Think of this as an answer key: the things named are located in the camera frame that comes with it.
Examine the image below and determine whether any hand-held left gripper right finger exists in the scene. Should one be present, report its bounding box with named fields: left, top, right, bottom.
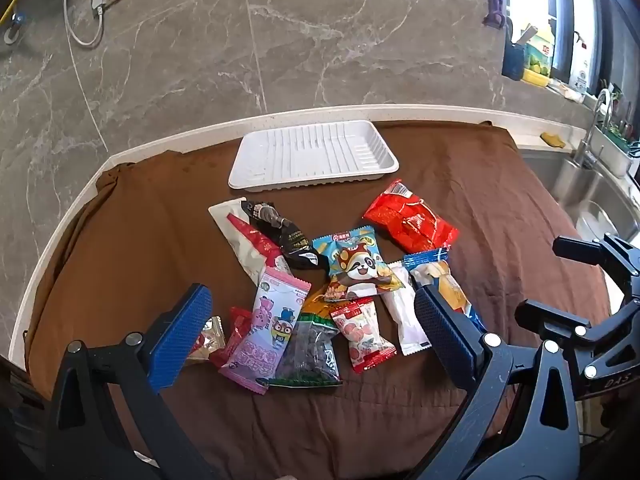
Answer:
left=414, top=285, right=582, bottom=480

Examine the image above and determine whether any green and yellow bottle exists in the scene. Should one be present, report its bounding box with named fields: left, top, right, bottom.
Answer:
left=522, top=24, right=557, bottom=80

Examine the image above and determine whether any chrome faucet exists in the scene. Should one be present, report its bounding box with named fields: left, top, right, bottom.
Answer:
left=574, top=88, right=616, bottom=169

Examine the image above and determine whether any blue cartoon animal snack packet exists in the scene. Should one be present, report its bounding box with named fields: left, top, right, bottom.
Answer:
left=312, top=226, right=406, bottom=304

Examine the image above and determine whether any white packet with red circles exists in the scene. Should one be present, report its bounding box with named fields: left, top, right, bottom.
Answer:
left=329, top=297, right=399, bottom=374

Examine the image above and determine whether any plain white snack packet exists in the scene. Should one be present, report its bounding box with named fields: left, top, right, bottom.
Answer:
left=381, top=260, right=432, bottom=357

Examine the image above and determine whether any green topped clear snack packet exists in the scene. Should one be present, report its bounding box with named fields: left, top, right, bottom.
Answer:
left=269, top=310, right=344, bottom=389

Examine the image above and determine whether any black snack packet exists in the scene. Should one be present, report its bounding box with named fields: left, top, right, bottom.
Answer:
left=242, top=200, right=329, bottom=272

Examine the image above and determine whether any white plastic tray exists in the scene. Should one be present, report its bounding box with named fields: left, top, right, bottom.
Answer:
left=228, top=120, right=400, bottom=194

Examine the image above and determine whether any blue container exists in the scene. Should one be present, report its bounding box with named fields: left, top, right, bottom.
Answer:
left=502, top=16, right=527, bottom=82

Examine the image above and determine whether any steel sink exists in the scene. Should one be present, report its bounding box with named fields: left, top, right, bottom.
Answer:
left=520, top=152, right=640, bottom=248

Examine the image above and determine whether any small red snack packet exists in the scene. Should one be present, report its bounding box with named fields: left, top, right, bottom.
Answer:
left=209, top=306, right=254, bottom=369

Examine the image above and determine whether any pink cartoon snack packet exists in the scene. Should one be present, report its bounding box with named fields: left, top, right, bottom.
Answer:
left=217, top=265, right=312, bottom=396

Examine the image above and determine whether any brown cloth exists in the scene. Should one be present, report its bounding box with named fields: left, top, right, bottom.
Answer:
left=25, top=120, right=624, bottom=480

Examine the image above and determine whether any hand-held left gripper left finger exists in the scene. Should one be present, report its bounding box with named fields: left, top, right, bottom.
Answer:
left=47, top=282, right=214, bottom=480

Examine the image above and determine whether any grey ring with yellow cable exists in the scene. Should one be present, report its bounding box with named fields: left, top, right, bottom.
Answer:
left=0, top=0, right=27, bottom=45

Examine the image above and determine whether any white and red long packet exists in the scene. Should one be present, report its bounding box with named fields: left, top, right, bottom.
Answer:
left=208, top=197, right=293, bottom=282

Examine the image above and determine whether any white drain rack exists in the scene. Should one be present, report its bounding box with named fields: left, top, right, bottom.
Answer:
left=591, top=124, right=637, bottom=179

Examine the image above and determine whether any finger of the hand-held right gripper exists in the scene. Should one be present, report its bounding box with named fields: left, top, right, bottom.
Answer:
left=552, top=233, right=640, bottom=281
left=515, top=300, right=610, bottom=357

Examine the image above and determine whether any yellow sponge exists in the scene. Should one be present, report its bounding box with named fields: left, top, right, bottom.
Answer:
left=520, top=67, right=550, bottom=88

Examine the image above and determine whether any blue and yellow snack packet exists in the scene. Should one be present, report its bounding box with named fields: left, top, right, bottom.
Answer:
left=402, top=248, right=487, bottom=333

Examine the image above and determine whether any white plug with cable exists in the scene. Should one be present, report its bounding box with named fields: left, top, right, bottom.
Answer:
left=49, top=0, right=108, bottom=49

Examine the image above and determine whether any white bottle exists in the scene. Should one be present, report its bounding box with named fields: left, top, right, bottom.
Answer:
left=569, top=32, right=592, bottom=97

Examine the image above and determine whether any orange snack packet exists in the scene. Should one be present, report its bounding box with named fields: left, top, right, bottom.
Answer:
left=300, top=285, right=342, bottom=322

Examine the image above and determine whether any beige packet with red label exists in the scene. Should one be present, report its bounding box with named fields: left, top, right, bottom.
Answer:
left=186, top=315, right=227, bottom=364

